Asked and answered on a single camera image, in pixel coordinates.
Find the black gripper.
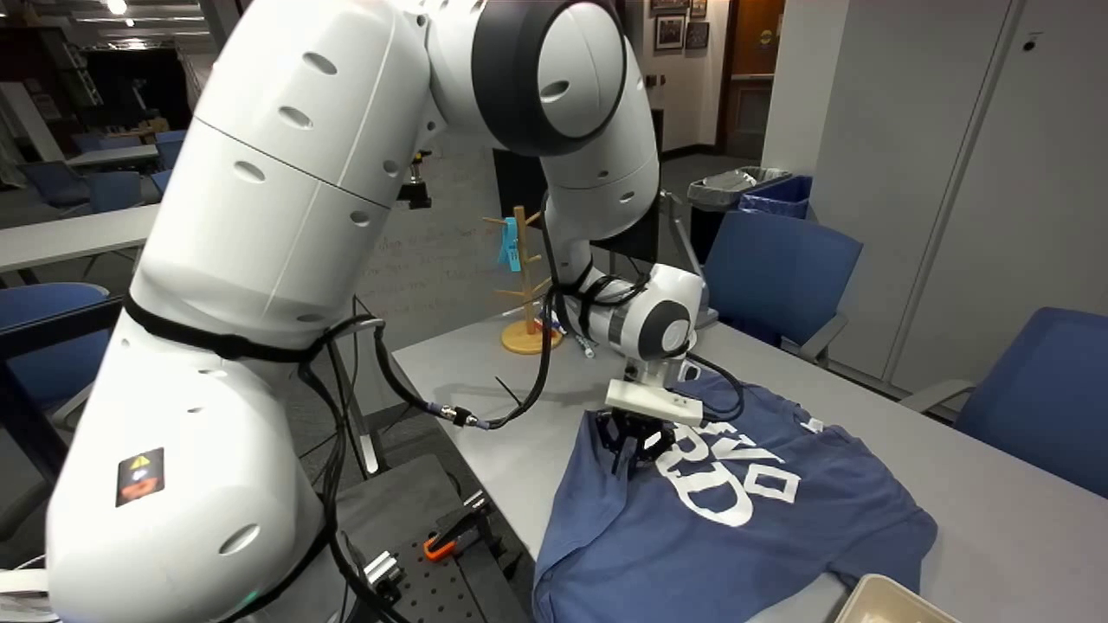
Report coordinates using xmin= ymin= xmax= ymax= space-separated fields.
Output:
xmin=598 ymin=408 xmax=680 ymax=467

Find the blue printed t-shirt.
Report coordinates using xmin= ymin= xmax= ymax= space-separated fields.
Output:
xmin=530 ymin=372 xmax=943 ymax=623

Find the wooden mug tree stand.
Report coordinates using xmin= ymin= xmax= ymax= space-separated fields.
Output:
xmin=497 ymin=202 xmax=572 ymax=360

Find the blue office chair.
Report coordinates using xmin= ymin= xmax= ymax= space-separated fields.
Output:
xmin=896 ymin=303 xmax=1108 ymax=500
xmin=26 ymin=159 xmax=153 ymax=215
xmin=0 ymin=279 xmax=120 ymax=467
xmin=699 ymin=204 xmax=865 ymax=362

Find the light blue hanging object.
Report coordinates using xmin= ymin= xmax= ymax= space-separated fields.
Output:
xmin=500 ymin=215 xmax=528 ymax=278

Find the grey trash bin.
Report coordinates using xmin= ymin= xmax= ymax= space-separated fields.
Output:
xmin=690 ymin=167 xmax=793 ymax=234

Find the black computer monitor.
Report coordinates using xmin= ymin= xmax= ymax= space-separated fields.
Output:
xmin=491 ymin=146 xmax=672 ymax=270

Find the blue recycling bin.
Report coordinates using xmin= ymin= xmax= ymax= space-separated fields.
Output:
xmin=737 ymin=169 xmax=819 ymax=220

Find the beige plastic tray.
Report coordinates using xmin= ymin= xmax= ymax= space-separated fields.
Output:
xmin=829 ymin=570 xmax=964 ymax=623

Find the grey metal cabinet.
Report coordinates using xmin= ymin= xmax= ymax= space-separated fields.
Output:
xmin=807 ymin=0 xmax=1108 ymax=401

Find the white office table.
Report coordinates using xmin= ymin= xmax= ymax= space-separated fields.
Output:
xmin=0 ymin=204 xmax=160 ymax=278

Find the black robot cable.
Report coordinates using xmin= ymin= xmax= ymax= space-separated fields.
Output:
xmin=305 ymin=245 xmax=754 ymax=436

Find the orange handled clamp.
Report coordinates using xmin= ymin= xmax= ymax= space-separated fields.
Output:
xmin=415 ymin=500 xmax=491 ymax=566

